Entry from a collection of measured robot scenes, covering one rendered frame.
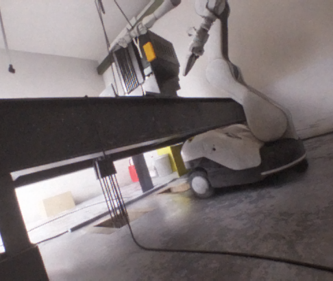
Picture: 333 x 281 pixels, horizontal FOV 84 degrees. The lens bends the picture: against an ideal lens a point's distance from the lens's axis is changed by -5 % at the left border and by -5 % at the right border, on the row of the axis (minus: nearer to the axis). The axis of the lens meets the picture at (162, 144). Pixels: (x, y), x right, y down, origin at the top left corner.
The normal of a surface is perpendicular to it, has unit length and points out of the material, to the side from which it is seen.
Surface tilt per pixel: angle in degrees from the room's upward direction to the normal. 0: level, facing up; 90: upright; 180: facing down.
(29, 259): 90
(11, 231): 90
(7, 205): 90
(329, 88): 90
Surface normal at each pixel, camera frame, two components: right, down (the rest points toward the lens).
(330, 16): -0.67, 0.17
